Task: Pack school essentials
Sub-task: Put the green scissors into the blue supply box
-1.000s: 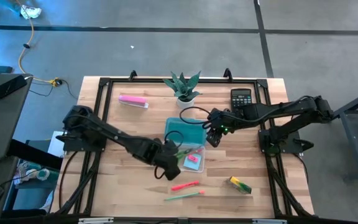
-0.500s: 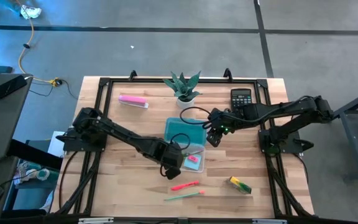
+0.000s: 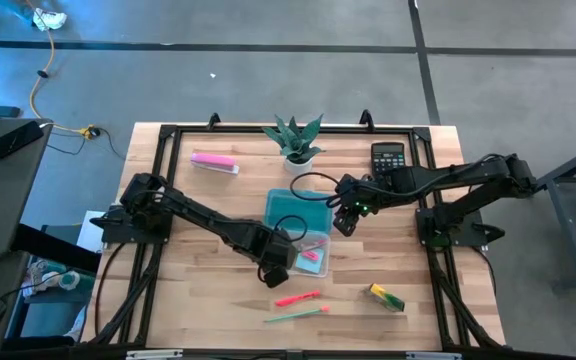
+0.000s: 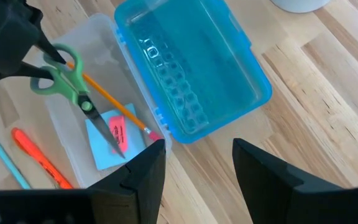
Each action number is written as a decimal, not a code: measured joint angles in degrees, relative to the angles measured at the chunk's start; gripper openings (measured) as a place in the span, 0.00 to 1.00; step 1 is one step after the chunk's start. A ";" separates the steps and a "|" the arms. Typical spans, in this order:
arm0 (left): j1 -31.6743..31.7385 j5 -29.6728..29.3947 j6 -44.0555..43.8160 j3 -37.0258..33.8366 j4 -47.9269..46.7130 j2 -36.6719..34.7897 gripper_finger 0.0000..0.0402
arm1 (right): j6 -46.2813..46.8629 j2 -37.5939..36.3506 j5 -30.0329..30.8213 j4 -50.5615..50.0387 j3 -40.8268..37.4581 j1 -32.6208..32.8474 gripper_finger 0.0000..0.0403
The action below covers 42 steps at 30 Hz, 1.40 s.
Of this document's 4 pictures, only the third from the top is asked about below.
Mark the black smartphone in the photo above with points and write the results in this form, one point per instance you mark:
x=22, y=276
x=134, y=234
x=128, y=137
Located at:
x=15, y=140

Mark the green snake plant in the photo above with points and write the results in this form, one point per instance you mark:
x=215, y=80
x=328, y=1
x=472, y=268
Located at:
x=295, y=142

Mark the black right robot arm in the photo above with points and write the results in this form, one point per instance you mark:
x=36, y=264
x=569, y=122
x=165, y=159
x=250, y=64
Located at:
x=443, y=175

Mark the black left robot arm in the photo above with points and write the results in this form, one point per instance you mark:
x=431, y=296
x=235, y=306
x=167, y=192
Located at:
x=203, y=217

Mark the black furniture beam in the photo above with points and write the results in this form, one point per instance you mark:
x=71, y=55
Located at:
x=53, y=247

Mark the pink stapler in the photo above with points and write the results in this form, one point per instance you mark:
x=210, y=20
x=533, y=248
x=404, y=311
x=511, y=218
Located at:
x=213, y=161

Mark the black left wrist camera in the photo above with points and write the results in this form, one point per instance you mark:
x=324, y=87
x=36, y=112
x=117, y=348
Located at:
x=275, y=276

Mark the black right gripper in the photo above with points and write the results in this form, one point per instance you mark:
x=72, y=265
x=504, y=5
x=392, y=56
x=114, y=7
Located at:
x=355, y=195

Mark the black aluminium table frame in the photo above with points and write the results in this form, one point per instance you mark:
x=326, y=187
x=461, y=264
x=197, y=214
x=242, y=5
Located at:
x=218, y=129

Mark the blue sticky note pad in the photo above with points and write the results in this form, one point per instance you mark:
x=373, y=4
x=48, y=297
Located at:
x=314, y=265

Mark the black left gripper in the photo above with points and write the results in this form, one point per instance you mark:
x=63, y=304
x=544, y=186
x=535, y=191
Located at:
x=278, y=247

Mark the silver table bracket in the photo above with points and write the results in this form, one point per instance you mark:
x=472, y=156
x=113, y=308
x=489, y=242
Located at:
x=153, y=354
x=433, y=356

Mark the teal plastic box lid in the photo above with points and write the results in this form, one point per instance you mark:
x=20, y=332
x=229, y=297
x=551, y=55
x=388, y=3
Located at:
x=293, y=210

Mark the grey desk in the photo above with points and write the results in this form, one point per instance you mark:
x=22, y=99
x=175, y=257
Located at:
x=8, y=200

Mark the black desk calculator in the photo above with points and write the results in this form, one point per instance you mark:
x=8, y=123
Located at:
x=388, y=155

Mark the yellow green crayon box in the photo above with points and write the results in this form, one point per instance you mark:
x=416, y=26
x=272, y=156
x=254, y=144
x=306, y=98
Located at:
x=387, y=298

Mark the person's white shoe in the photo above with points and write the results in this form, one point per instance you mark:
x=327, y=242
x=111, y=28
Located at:
x=50, y=19

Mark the grey metal table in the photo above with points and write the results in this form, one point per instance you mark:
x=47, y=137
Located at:
x=565, y=230

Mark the white round plant pot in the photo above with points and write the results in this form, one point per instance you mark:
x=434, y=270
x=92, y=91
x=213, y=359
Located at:
x=298, y=167

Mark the red orange pen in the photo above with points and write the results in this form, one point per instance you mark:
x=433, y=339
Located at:
x=298, y=298

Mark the green pencil pink eraser tip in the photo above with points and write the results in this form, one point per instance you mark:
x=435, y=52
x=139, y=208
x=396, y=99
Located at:
x=293, y=315

